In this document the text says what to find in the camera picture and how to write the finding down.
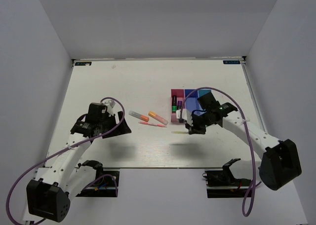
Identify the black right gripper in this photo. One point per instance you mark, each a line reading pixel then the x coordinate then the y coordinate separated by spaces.
pixel 194 129

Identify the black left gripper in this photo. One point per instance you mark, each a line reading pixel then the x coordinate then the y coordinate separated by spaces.
pixel 124 129

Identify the red pink thin pen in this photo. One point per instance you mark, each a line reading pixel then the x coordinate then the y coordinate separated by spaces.
pixel 152 124

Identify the orange capped highlighter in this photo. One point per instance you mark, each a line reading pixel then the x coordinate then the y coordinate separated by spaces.
pixel 138 116

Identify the yellow thin pen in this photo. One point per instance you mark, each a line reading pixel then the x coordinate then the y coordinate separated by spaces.
pixel 179 132

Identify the purple black highlighter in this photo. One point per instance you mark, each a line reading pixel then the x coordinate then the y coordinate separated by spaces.
pixel 179 104

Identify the yellow capped pink highlighter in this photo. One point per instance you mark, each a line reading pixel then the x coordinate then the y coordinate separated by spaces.
pixel 158 117

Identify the green black highlighter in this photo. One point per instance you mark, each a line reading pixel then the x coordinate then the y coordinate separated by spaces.
pixel 174 104

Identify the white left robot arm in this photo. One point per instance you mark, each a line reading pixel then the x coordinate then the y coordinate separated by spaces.
pixel 50 196

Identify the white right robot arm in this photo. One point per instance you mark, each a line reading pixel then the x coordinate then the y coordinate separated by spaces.
pixel 280 161

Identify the purple-blue storage bin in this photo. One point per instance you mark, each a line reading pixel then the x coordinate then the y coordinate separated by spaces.
pixel 192 102

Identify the light blue storage bin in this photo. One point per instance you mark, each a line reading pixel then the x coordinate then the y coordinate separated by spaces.
pixel 202 92

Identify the pink storage bin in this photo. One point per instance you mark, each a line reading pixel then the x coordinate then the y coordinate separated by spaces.
pixel 180 93

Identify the right corner label sticker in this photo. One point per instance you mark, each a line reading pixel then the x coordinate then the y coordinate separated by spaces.
pixel 231 62

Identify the corner label sticker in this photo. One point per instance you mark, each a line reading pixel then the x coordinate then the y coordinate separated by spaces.
pixel 231 62
pixel 83 63

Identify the left corner label sticker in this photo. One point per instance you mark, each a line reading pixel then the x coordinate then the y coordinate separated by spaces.
pixel 83 63

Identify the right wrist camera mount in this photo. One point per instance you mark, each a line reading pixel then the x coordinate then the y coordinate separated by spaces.
pixel 184 116

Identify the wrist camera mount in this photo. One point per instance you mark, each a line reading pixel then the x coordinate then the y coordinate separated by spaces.
pixel 109 103
pixel 184 116

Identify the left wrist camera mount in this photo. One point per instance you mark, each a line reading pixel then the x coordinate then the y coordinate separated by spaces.
pixel 109 103

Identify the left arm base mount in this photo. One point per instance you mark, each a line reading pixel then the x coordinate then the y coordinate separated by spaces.
pixel 106 187

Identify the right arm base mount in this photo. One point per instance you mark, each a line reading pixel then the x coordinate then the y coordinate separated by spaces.
pixel 230 181

